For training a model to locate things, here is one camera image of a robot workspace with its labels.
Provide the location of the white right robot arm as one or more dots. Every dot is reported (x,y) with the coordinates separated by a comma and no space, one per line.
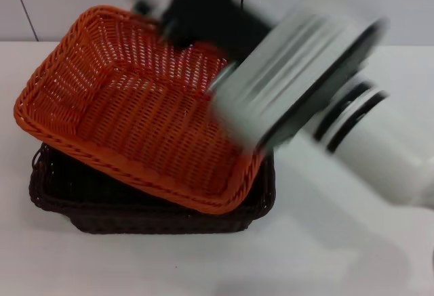
(366,147)

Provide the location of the orange woven basket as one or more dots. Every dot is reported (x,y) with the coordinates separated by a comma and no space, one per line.
(135,116)

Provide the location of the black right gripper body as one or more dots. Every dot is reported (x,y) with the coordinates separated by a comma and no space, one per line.
(210,11)

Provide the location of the dark brown woven basket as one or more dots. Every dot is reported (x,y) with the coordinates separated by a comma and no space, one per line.
(152,221)

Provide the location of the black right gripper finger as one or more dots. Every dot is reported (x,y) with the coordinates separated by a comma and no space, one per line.
(146,8)

